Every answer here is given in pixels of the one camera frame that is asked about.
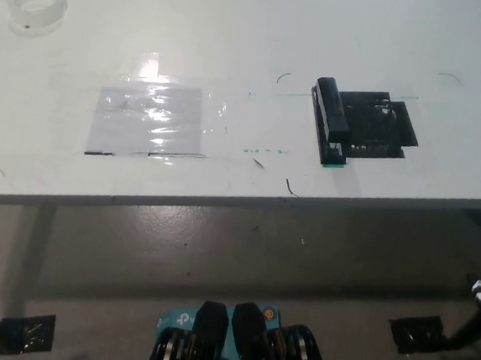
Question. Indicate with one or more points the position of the black stapler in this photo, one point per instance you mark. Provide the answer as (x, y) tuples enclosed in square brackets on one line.
[(334, 112)]

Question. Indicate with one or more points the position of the black tape mark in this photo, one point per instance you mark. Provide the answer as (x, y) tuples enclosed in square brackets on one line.
[(376, 124)]

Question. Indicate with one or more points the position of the black robot body blocks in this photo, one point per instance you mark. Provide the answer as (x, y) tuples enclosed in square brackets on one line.
[(247, 349)]

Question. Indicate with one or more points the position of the black stand leg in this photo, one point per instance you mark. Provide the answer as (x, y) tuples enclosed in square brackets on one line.
[(470, 326)]

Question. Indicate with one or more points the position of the left table leg foot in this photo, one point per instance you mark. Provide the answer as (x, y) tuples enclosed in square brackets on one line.
[(27, 334)]

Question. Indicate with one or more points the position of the grey table leg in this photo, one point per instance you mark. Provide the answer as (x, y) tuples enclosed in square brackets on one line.
[(32, 250)]

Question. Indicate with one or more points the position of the teal router box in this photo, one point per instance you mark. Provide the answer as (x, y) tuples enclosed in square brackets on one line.
[(180, 318)]

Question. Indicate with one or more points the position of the taped clear plastic sheet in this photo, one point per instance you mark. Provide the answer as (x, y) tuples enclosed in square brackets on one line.
[(146, 119)]

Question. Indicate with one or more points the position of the clear tape roll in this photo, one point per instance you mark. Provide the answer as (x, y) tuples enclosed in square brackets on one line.
[(35, 8)]

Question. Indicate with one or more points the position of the clear plastic film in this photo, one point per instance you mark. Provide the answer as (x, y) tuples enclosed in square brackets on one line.
[(229, 116)]

